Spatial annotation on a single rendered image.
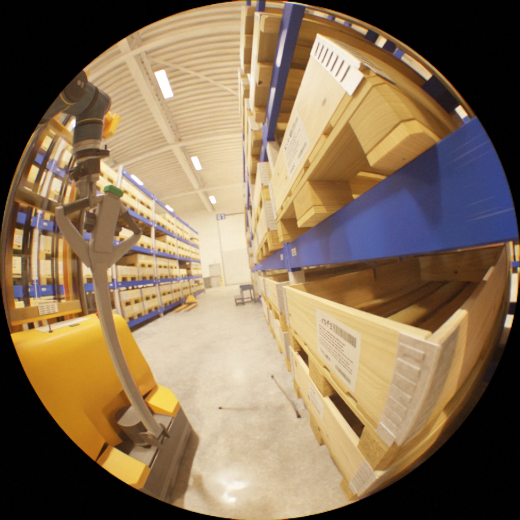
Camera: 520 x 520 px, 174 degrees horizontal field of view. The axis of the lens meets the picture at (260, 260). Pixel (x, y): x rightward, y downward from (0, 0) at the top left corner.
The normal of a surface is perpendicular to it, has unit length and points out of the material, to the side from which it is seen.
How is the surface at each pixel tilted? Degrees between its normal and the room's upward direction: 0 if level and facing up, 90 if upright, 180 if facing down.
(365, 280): 90
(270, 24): 180
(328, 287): 90
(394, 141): 90
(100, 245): 106
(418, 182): 90
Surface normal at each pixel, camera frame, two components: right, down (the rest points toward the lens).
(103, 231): 0.99, 0.14
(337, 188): 0.09, -0.07
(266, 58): 0.14, 0.99
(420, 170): -0.99, 0.14
